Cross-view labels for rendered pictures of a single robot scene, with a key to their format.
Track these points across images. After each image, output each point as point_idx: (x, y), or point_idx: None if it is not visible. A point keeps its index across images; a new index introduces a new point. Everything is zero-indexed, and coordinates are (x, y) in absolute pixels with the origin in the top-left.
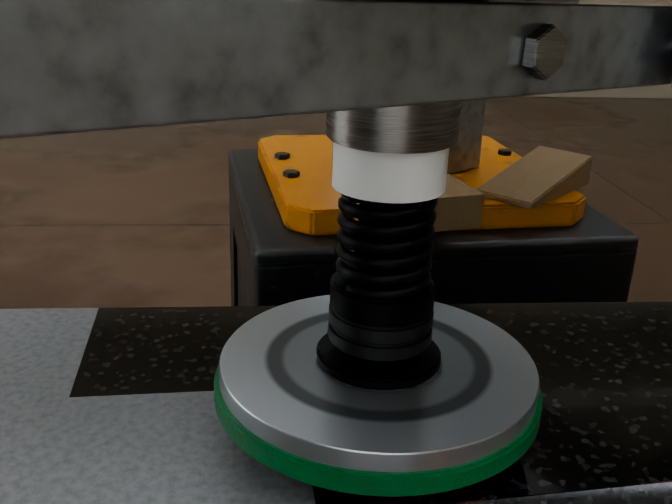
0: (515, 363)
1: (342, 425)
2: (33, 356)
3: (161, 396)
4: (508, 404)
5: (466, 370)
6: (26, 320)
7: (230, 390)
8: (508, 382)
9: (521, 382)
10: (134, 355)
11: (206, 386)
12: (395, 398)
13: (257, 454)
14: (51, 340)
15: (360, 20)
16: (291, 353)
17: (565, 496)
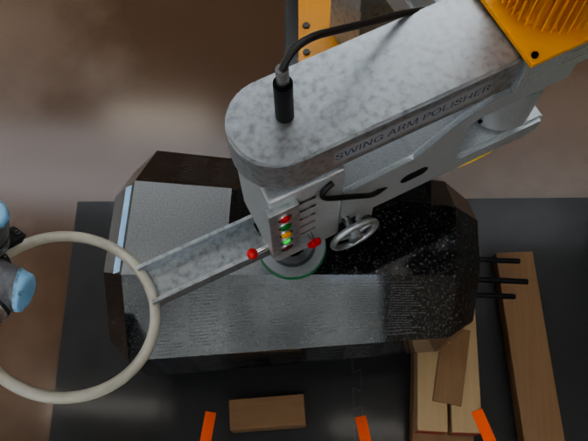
0: (320, 249)
1: (279, 267)
2: (218, 212)
3: None
4: (312, 264)
5: (309, 251)
6: (213, 193)
7: None
8: (316, 256)
9: (318, 257)
10: (241, 213)
11: (258, 229)
12: (291, 259)
13: (264, 266)
14: (221, 204)
15: None
16: None
17: (325, 275)
